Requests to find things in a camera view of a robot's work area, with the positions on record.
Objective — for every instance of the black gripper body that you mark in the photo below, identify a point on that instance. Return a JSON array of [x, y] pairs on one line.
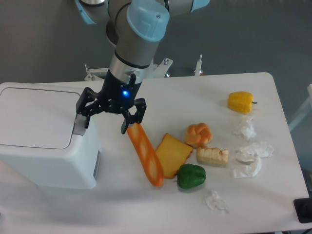
[[116, 93]]

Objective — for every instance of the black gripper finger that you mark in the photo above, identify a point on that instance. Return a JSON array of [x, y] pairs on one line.
[[137, 117], [88, 105]]

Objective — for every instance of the white trash can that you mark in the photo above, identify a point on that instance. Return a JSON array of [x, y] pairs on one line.
[[44, 139]]

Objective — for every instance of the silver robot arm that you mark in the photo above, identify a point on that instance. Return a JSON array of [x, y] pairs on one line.
[[135, 28]]

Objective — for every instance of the orange toy baguette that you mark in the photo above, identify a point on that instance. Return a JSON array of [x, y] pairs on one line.
[[146, 154]]

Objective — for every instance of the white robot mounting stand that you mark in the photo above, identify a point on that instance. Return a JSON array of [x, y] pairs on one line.
[[157, 71]]

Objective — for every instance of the yellow toy toast slice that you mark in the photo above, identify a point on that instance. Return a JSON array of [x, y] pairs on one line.
[[172, 153]]

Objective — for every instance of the orange braided toy bun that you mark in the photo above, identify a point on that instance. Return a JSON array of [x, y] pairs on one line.
[[198, 135]]

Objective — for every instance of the green toy bell pepper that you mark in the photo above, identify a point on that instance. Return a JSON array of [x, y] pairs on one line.
[[190, 176]]

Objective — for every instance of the beige toy bread loaf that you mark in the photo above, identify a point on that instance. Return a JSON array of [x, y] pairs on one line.
[[213, 156]]

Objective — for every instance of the yellow toy bell pepper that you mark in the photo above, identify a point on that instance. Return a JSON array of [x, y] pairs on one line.
[[241, 102]]

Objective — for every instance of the crumpled white tissue upper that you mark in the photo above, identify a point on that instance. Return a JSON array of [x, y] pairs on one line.
[[245, 128]]

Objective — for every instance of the small crumpled white tissue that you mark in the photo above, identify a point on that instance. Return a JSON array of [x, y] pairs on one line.
[[215, 202]]

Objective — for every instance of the crumpled white tissue lower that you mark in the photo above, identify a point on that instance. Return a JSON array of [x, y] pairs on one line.
[[247, 170]]

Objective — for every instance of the crumpled white tissue middle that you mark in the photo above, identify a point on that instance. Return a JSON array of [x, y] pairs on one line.
[[250, 153]]

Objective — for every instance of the black device at edge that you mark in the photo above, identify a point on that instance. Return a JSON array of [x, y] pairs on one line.
[[303, 208]]

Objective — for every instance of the white frame at right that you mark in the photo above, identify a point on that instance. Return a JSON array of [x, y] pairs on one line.
[[302, 111]]

